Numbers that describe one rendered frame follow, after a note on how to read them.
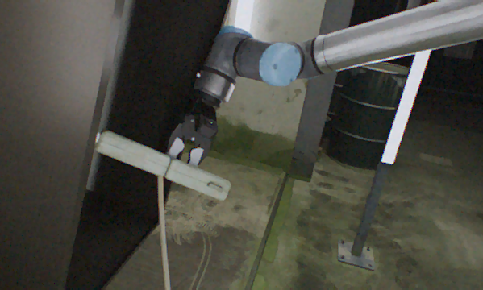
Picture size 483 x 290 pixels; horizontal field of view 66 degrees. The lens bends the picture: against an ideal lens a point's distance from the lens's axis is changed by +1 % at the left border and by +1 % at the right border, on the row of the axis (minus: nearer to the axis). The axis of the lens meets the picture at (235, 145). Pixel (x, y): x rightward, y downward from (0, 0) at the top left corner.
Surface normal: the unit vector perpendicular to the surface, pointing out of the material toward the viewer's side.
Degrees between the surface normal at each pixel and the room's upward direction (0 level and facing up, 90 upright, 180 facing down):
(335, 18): 90
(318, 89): 90
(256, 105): 90
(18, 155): 89
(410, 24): 77
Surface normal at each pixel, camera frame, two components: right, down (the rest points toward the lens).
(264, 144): -0.26, 0.33
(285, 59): 0.68, 0.32
